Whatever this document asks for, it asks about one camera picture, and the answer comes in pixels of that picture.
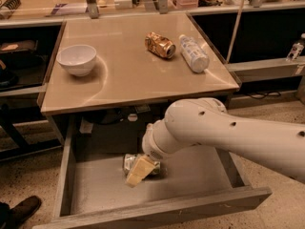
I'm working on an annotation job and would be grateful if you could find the grey counter cabinet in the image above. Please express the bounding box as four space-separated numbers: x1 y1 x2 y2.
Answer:
41 13 238 141

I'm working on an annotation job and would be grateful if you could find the black coiled spring tool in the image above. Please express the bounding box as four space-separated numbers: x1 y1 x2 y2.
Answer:
0 0 21 20

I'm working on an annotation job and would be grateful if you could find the clear plastic water bottle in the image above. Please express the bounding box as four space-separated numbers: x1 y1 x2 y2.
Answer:
179 34 210 73

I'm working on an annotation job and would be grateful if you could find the purple white paper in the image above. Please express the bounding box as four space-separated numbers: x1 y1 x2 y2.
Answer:
50 3 88 16

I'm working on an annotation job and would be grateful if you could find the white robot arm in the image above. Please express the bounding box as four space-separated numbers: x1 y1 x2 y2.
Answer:
126 98 305 187

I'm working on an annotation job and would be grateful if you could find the black cable on floor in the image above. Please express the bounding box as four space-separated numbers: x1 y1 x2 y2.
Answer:
244 91 283 100

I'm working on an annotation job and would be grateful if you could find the white ceramic bowl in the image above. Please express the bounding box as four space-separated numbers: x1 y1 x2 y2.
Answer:
56 45 97 76

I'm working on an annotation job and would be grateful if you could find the beige vertical pole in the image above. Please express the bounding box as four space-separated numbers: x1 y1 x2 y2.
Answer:
226 0 245 64

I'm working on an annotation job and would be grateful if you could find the open grey top drawer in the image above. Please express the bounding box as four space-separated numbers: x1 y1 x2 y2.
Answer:
35 114 272 229

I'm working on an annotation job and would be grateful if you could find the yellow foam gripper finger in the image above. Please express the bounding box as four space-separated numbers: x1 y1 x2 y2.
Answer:
125 155 155 188

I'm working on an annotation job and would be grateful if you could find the crushed gold soda can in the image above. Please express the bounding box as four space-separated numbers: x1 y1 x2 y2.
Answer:
145 32 176 59

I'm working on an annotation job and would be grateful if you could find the small bottle on shelf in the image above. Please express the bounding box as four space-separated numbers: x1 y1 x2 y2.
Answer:
286 33 305 61

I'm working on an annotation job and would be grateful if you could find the brown shoe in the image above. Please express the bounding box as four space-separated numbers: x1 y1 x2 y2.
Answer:
5 196 42 229

